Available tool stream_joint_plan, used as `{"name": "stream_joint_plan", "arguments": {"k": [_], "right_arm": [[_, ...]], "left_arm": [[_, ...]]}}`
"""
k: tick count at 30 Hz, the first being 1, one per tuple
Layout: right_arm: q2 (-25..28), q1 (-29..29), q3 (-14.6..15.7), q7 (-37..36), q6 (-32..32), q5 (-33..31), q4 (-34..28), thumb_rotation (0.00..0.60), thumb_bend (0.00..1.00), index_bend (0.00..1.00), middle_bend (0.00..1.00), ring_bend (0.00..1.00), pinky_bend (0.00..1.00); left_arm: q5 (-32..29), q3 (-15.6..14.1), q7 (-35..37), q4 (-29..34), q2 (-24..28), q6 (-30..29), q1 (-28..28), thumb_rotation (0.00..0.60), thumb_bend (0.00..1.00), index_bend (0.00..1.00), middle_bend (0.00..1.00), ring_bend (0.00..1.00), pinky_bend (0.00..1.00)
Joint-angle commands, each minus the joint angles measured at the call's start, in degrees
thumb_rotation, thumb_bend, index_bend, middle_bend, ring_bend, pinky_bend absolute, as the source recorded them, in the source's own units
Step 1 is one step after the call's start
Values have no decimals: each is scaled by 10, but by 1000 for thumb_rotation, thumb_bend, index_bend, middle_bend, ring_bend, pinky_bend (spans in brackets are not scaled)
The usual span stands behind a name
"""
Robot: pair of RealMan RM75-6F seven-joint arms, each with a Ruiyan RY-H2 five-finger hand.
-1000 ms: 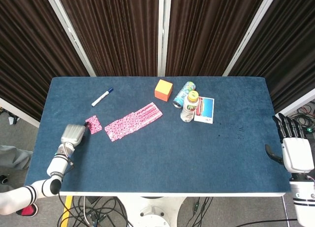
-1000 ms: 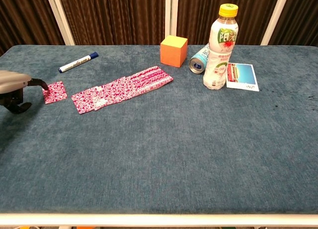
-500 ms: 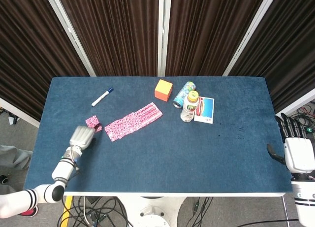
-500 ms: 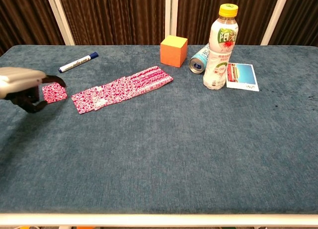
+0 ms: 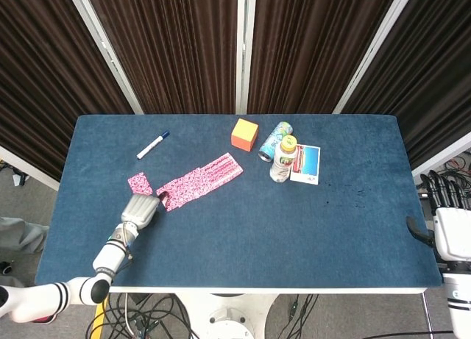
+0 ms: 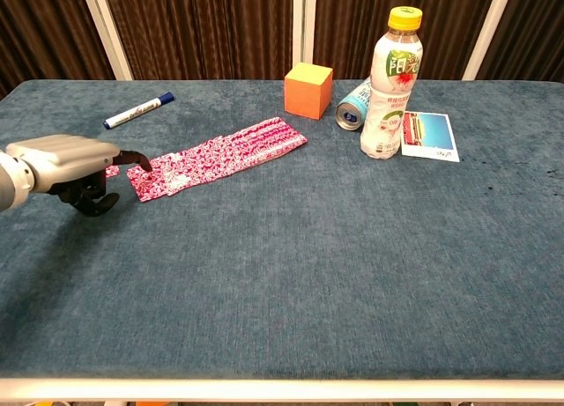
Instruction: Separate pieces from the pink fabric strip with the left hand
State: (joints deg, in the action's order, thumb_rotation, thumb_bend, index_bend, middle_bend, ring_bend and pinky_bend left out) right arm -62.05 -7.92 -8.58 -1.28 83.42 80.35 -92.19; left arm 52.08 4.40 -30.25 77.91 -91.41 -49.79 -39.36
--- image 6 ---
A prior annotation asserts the pink patterned cloth strip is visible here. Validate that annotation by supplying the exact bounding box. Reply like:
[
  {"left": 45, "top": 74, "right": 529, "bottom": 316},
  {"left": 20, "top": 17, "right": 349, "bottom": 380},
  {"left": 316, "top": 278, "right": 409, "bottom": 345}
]
[{"left": 152, "top": 116, "right": 308, "bottom": 196}]

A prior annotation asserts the white partition post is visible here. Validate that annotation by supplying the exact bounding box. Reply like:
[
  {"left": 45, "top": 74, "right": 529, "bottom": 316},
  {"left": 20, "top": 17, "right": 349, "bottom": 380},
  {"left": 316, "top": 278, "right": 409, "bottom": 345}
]
[
  {"left": 461, "top": 0, "right": 516, "bottom": 81},
  {"left": 78, "top": 0, "right": 134, "bottom": 81},
  {"left": 292, "top": 0, "right": 317, "bottom": 79}
]

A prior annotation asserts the white marker with blue cap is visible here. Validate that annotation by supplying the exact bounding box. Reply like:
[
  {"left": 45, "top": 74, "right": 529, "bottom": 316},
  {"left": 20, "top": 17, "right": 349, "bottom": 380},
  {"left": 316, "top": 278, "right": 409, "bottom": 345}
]
[{"left": 102, "top": 92, "right": 176, "bottom": 130}]

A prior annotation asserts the light blue drink can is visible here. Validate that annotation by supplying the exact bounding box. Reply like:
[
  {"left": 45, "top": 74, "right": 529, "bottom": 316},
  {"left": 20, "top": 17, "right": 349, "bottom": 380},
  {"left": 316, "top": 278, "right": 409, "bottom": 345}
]
[{"left": 335, "top": 76, "right": 374, "bottom": 133}]

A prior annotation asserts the orange and yellow foam cube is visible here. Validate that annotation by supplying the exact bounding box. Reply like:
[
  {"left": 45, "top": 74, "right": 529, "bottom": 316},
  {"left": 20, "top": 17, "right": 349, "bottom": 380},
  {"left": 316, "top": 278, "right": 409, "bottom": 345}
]
[{"left": 283, "top": 63, "right": 334, "bottom": 121}]

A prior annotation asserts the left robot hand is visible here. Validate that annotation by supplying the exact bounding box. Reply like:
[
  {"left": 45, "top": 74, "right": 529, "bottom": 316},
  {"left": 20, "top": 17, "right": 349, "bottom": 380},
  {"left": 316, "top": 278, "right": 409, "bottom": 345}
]
[{"left": 4, "top": 134, "right": 153, "bottom": 218}]

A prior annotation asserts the drink bottle with yellow cap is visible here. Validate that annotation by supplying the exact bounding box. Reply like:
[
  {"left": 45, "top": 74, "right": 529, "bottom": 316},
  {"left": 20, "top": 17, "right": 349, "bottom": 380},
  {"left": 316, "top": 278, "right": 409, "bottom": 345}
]
[{"left": 360, "top": 6, "right": 425, "bottom": 160}]

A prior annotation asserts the postcard with blue sky photo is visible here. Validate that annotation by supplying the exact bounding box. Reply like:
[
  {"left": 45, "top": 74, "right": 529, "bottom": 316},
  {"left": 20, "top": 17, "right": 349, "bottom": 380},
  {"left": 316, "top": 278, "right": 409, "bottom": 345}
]
[{"left": 399, "top": 110, "right": 461, "bottom": 164}]

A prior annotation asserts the dark brown curtain panel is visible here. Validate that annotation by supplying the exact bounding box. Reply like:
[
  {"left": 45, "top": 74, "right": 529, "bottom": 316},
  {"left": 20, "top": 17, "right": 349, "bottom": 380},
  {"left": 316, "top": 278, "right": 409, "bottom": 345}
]
[
  {"left": 0, "top": 0, "right": 116, "bottom": 99},
  {"left": 313, "top": 0, "right": 499, "bottom": 81},
  {"left": 478, "top": 0, "right": 564, "bottom": 82},
  {"left": 101, "top": 0, "right": 295, "bottom": 81}
]

